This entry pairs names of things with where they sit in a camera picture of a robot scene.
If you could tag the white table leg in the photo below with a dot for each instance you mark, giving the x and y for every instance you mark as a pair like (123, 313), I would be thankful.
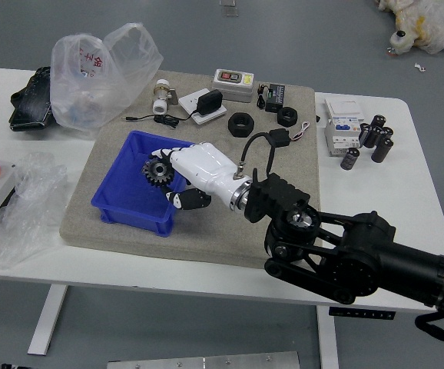
(47, 319)
(327, 338)

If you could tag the white plastic bag red print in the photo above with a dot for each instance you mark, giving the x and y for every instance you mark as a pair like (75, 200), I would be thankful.
(91, 88)

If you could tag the black plastic case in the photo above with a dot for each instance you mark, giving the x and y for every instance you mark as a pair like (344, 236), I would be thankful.
(28, 104)

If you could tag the white switch panel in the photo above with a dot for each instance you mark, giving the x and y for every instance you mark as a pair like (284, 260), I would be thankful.
(341, 105)

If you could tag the small black nut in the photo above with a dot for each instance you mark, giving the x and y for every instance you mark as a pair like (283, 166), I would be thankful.
(287, 117)

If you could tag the yellow white plastic wrap pile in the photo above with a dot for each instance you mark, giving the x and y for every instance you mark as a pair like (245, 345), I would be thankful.
(429, 23)

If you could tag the black capacitor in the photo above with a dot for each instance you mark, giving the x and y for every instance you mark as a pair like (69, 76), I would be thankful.
(375, 134)
(349, 158)
(387, 131)
(365, 134)
(378, 120)
(382, 150)

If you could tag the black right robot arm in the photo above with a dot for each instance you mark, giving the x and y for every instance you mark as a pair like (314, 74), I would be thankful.
(352, 250)

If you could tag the grey-brown mat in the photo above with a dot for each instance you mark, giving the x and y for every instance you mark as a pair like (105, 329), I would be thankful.
(214, 230)

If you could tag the black table height controller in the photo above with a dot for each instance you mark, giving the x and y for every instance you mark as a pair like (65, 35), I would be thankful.
(360, 313)

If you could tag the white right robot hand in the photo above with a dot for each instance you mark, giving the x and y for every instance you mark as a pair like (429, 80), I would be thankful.
(203, 165)

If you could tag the black bevel gear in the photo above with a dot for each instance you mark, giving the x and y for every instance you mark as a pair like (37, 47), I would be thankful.
(156, 173)

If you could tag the big black nut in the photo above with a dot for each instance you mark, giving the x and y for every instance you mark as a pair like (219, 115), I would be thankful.
(241, 125)

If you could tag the metal floor socket cover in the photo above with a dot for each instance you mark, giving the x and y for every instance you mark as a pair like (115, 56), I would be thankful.
(229, 8)

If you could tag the grey push-button switch box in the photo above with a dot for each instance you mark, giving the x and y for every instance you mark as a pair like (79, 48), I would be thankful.
(232, 86)

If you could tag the clear plastic bag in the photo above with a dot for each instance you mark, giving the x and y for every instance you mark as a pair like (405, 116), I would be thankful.
(26, 215)

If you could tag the white circuit breaker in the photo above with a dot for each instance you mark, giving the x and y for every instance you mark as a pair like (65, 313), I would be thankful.
(341, 134)

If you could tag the silver metal plate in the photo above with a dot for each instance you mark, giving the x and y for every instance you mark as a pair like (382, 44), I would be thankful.
(206, 361)

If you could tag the small white paper scrap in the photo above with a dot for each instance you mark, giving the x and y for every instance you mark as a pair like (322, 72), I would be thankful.
(419, 67)

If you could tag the brass valve white fitting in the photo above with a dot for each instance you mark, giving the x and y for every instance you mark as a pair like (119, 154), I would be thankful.
(160, 98)

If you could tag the white wall switch plate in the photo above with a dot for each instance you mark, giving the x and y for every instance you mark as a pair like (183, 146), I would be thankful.
(214, 115)

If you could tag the blue plastic bin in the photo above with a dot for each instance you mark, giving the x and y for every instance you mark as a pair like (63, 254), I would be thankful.
(130, 200)

